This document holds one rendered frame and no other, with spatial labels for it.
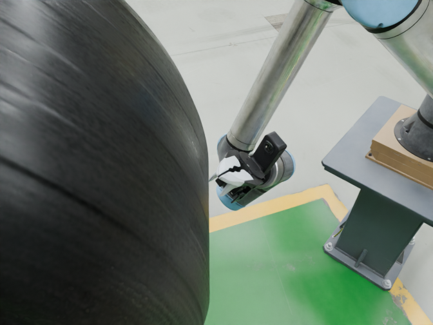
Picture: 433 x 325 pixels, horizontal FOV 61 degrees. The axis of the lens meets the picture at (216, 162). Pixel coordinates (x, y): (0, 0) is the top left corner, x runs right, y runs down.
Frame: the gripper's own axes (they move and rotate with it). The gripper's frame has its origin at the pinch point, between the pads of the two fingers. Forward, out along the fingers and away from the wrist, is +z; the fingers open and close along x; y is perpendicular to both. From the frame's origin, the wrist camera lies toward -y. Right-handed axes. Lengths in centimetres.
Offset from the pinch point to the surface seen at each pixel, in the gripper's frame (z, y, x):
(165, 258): 40.3, -11.8, -11.4
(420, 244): -132, 5, -57
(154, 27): -204, 61, 189
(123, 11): 35.4, -18.2, 6.6
